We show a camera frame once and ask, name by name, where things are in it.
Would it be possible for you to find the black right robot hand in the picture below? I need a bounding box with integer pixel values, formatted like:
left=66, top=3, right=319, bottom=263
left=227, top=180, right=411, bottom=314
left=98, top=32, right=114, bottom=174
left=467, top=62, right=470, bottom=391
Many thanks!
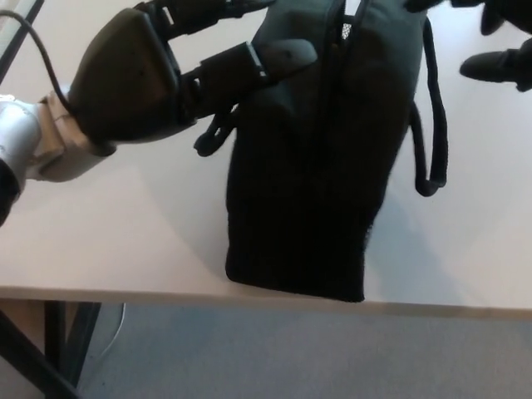
left=405, top=0, right=532, bottom=92

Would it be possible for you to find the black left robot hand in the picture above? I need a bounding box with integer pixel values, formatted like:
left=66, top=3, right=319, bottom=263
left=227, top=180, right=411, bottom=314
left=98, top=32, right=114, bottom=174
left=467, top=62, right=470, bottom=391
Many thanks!
left=66, top=0, right=319, bottom=145

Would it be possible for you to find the black fabric lunch bag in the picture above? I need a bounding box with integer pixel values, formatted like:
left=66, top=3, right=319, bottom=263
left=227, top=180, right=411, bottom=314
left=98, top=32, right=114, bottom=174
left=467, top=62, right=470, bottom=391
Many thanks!
left=194, top=0, right=449, bottom=303

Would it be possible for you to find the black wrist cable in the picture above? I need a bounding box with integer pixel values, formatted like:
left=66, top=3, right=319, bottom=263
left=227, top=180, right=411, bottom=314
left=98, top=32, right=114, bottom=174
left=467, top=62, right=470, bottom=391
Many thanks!
left=0, top=11, right=72, bottom=116

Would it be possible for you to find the white floor cable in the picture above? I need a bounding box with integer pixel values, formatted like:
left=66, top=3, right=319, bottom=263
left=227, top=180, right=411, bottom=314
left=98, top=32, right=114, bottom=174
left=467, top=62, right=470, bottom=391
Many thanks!
left=101, top=303, right=126, bottom=355

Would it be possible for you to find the black metal desk frame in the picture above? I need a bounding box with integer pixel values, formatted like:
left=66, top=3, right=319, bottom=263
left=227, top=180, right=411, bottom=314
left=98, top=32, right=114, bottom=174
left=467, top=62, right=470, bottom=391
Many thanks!
left=0, top=299, right=103, bottom=399

